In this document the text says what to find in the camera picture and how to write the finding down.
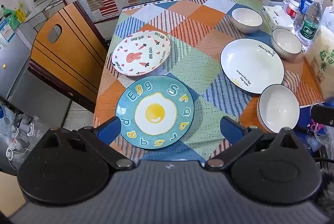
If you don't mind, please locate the grey refrigerator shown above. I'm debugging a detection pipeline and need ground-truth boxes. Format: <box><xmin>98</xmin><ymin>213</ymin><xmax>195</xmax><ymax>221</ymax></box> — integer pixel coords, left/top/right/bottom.
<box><xmin>0</xmin><ymin>18</ymin><xmax>37</xmax><ymax>100</ymax></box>

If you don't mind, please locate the white ribbed bowl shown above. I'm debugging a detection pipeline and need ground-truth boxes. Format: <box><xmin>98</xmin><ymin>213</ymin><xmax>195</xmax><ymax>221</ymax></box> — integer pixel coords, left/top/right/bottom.
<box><xmin>257</xmin><ymin>84</ymin><xmax>300</xmax><ymax>134</ymax></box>
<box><xmin>271</xmin><ymin>28</ymin><xmax>303</xmax><ymax>59</ymax></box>
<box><xmin>231</xmin><ymin>8</ymin><xmax>264</xmax><ymax>34</ymax></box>

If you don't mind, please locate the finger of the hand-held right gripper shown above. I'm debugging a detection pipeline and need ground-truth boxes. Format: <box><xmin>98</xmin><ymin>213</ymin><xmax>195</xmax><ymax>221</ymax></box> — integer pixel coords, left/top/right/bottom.
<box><xmin>310</xmin><ymin>100</ymin><xmax>334</xmax><ymax>126</ymax></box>

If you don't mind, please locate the white bunny carrot plate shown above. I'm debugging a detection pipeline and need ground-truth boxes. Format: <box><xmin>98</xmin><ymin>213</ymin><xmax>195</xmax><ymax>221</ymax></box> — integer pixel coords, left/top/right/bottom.
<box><xmin>112</xmin><ymin>30</ymin><xmax>172</xmax><ymax>76</ymax></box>

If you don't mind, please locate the teal fried egg plate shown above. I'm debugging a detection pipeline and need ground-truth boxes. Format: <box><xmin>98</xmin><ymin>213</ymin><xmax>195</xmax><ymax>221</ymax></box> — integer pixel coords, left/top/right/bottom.
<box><xmin>115</xmin><ymin>75</ymin><xmax>195</xmax><ymax>149</ymax></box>

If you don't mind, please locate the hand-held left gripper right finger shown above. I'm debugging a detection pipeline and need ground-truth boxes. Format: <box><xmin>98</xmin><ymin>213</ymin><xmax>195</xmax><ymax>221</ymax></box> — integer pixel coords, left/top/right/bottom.
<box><xmin>205</xmin><ymin>116</ymin><xmax>298</xmax><ymax>171</ymax></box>

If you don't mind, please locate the bag of rice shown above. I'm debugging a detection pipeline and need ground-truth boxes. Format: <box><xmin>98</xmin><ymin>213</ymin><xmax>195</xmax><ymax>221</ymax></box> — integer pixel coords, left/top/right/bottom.
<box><xmin>303</xmin><ymin>6</ymin><xmax>334</xmax><ymax>107</ymax></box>

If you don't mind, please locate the large white plate dark rim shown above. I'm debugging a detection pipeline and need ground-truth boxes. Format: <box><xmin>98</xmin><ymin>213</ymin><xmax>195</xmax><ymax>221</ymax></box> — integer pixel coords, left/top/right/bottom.
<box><xmin>220</xmin><ymin>38</ymin><xmax>285</xmax><ymax>95</ymax></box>

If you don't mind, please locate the green plastic bag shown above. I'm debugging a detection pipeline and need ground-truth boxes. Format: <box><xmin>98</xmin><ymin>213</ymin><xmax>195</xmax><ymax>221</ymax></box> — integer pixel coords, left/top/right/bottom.
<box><xmin>0</xmin><ymin>5</ymin><xmax>30</xmax><ymax>29</ymax></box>

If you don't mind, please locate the white tissue pack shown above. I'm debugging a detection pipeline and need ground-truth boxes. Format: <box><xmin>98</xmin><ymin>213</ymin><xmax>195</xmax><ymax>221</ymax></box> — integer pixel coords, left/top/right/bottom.
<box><xmin>262</xmin><ymin>5</ymin><xmax>296</xmax><ymax>32</ymax></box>

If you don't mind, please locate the red label water bottle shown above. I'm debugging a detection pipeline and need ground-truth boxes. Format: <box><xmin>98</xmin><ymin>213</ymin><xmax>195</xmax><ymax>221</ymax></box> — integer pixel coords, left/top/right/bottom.
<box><xmin>286</xmin><ymin>0</ymin><xmax>305</xmax><ymax>19</ymax></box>

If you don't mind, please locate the patchwork tablecloth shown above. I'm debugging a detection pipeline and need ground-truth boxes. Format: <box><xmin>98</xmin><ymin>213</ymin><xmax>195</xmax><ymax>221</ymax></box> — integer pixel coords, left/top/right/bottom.
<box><xmin>92</xmin><ymin>0</ymin><xmax>324</xmax><ymax>162</ymax></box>

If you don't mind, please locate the blue label water bottle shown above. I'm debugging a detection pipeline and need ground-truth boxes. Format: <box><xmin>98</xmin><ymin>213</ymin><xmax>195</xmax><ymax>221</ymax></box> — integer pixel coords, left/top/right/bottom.
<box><xmin>294</xmin><ymin>0</ymin><xmax>317</xmax><ymax>30</ymax></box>

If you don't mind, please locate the colourful plastic bag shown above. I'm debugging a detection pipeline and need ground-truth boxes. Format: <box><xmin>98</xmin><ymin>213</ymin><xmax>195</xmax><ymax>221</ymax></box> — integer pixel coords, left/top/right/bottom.
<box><xmin>305</xmin><ymin>122</ymin><xmax>334</xmax><ymax>158</ymax></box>

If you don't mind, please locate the wooden chair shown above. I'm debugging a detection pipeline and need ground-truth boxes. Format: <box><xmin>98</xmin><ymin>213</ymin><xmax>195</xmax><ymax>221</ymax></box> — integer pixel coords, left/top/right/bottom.
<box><xmin>28</xmin><ymin>1</ymin><xmax>109</xmax><ymax>113</ymax></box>

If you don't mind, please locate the green label water bottle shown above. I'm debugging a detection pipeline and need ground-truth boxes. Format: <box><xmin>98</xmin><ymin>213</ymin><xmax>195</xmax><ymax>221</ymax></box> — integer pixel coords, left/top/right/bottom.
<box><xmin>297</xmin><ymin>0</ymin><xmax>324</xmax><ymax>47</ymax></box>

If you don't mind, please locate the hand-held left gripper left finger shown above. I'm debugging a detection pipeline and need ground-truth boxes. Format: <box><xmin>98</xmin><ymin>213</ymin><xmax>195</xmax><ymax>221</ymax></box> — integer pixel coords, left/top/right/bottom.
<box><xmin>43</xmin><ymin>116</ymin><xmax>136</xmax><ymax>171</ymax></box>

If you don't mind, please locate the clear bag of floor clutter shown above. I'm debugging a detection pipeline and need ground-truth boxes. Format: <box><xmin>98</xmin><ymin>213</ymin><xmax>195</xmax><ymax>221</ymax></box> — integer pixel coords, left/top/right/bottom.
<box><xmin>0</xmin><ymin>103</ymin><xmax>54</xmax><ymax>168</ymax></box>

